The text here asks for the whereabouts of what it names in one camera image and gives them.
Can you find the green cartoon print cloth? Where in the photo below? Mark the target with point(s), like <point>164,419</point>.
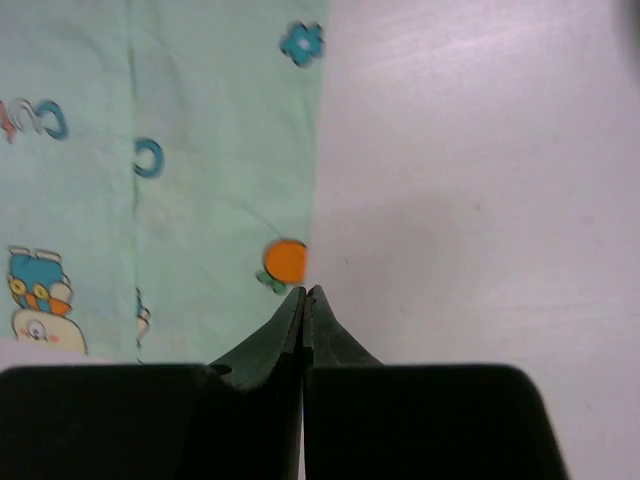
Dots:
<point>157,173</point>

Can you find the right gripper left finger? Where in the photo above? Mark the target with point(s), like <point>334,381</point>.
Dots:
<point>235,418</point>

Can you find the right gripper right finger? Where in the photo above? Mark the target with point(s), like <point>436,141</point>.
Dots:
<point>367,420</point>

